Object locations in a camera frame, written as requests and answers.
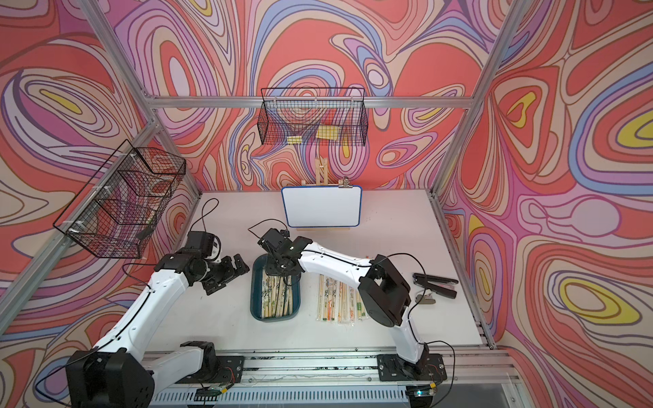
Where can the black stapler tool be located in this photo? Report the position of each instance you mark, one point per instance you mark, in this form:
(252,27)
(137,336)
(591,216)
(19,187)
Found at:
(439,285)

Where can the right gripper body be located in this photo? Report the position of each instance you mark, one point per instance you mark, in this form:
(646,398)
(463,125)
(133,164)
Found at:
(275,268)

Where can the yellow note small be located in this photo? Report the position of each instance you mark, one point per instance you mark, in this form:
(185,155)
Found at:
(294,140)

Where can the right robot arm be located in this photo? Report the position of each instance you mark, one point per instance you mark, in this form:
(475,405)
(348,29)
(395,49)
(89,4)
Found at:
(384,291)

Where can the green label chopstick pack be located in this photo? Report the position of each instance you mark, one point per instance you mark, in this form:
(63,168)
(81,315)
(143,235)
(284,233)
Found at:
(352,305)

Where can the white board blue frame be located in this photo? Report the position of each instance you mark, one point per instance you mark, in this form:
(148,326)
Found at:
(322,206)

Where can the metal binder clip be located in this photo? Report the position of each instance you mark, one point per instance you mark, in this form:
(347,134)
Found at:
(344,183)

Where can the teal storage box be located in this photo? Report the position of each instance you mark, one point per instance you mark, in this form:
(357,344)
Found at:
(273,298)

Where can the yellow note large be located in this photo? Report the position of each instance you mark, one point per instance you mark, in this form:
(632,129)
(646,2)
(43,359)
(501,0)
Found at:
(328,132)

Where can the black wire basket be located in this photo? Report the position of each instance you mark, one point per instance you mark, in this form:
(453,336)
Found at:
(299,111)
(117,211)

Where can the black wire basket left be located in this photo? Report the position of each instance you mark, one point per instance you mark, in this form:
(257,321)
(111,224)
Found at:
(117,211)

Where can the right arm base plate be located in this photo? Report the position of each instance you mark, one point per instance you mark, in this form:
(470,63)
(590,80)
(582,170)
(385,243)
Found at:
(392,368)

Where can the wooden easel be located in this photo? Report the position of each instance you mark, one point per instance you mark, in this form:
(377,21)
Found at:
(321,173)

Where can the green bamboo chopstick pack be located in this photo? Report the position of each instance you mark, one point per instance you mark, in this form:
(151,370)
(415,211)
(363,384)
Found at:
(332,298)

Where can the black wire basket back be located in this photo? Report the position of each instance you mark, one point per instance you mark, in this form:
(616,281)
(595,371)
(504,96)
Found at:
(299,111)

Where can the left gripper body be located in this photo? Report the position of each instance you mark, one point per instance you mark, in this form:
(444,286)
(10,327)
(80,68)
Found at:
(214,274)

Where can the red green chopstick pack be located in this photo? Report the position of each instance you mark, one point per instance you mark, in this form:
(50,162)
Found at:
(340,301)

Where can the panda print chopstick pack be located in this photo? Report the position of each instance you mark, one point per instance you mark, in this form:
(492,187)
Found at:
(357,298)

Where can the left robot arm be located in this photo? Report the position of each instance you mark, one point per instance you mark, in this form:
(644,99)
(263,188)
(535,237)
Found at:
(112,373)

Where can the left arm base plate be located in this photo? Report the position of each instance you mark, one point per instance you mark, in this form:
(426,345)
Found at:
(227,369)

